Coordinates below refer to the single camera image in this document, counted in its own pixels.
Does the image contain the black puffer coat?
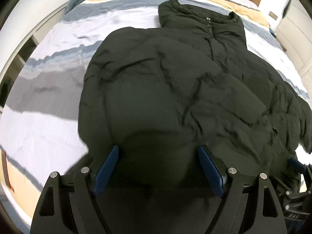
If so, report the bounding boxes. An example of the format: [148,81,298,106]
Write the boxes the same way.
[78,0,311,233]

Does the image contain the striped bed duvet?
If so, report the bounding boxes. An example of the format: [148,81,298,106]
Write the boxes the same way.
[1,0,311,233]

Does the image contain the white wardrobe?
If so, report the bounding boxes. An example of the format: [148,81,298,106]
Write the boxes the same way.
[277,0,312,96]

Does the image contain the white open shelf unit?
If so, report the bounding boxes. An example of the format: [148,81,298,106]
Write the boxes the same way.
[1,5,66,108]

